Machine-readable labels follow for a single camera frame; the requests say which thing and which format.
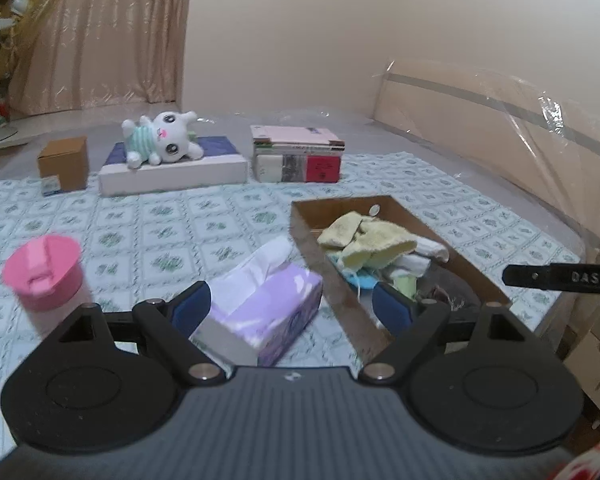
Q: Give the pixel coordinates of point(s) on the brown cardboard tray box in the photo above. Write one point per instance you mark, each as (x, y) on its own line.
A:
(330, 285)

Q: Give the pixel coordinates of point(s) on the beige curtain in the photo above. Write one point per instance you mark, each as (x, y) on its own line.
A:
(105, 35)

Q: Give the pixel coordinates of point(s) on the pale yellow cloth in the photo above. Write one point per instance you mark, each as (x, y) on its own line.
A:
(375, 245)

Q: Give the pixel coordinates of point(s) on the white plush toy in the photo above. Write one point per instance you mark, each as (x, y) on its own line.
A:
(170, 135)

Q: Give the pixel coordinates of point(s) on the blue face mask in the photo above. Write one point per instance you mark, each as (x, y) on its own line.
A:
(365, 278)

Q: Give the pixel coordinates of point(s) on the flat white box blue top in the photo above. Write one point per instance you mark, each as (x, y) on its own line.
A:
(180, 176)

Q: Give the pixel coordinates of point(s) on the book set with red label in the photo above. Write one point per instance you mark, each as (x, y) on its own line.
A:
(300, 167)

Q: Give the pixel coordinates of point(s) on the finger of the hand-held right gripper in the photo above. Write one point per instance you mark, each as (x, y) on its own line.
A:
(530, 275)

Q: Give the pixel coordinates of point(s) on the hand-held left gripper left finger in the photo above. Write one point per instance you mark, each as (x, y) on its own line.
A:
(192, 306)

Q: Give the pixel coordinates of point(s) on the small brown cardboard box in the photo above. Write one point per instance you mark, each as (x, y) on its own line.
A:
(65, 165)

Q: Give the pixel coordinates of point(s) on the standing fan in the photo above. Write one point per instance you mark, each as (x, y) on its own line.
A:
(35, 20)

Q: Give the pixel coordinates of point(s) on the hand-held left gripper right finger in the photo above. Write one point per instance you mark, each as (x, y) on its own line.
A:
(392, 306)

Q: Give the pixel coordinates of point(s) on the plastic wrapped headboard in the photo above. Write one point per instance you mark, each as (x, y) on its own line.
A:
(480, 125)

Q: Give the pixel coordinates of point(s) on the pink lidded cup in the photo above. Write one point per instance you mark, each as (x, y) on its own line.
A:
(40, 270)

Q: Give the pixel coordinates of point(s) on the red white patterned clothing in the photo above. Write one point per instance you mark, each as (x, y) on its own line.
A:
(590, 465)

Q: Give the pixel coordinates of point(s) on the purple tissue pack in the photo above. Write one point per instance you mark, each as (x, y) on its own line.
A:
(265, 305)

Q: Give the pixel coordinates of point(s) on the green floral printed cloth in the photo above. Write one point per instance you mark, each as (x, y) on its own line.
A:
(180, 220)

